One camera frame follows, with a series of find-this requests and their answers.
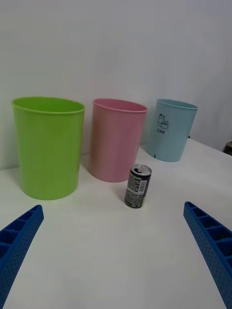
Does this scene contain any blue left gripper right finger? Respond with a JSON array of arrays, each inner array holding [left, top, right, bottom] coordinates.
[[183, 201, 232, 309]]

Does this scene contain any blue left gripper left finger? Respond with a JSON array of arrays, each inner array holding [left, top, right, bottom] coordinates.
[[0, 204, 44, 309]]

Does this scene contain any black drink can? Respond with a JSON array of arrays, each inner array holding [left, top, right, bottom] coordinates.
[[124, 164, 153, 209]]

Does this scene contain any green plastic bin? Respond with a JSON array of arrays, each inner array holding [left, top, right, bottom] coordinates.
[[11, 96, 87, 201]]

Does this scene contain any pale blue plastic bin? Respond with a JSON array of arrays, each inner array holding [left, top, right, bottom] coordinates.
[[145, 98, 199, 163]]

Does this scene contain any pink plastic bin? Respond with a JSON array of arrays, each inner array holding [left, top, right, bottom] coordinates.
[[87, 98, 148, 183]]

